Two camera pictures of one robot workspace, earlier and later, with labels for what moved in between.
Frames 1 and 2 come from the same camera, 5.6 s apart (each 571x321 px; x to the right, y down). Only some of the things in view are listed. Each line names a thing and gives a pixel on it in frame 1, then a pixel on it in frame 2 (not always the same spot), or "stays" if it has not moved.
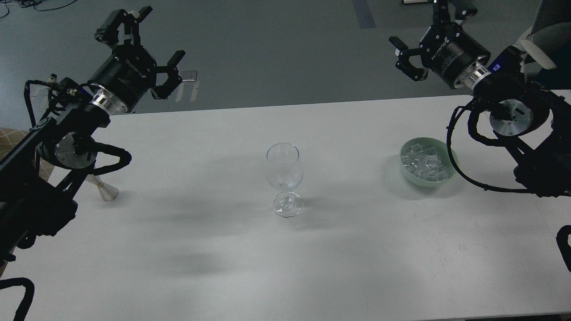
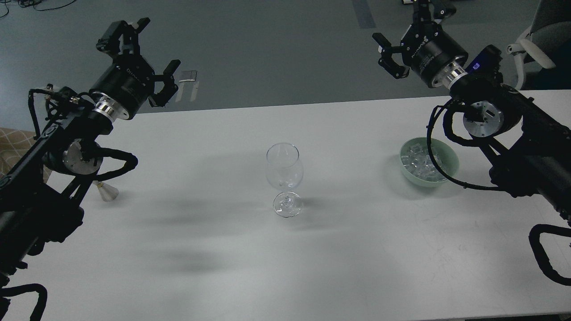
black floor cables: (23, 3) stays
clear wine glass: (284, 170) stays
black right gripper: (446, 48) → (435, 57)
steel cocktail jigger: (108, 193) stays
